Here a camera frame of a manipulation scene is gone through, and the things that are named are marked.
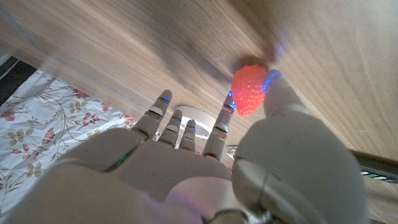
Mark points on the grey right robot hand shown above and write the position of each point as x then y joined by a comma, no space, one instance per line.
155,180

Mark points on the cream floral pen bag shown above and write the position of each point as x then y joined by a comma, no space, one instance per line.
231,152

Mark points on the beige masking tape roll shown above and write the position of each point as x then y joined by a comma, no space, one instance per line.
202,116

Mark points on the black TV remote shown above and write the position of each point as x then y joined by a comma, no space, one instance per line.
379,166

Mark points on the floral rose backdrop cloth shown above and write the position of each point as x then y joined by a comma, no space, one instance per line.
40,124

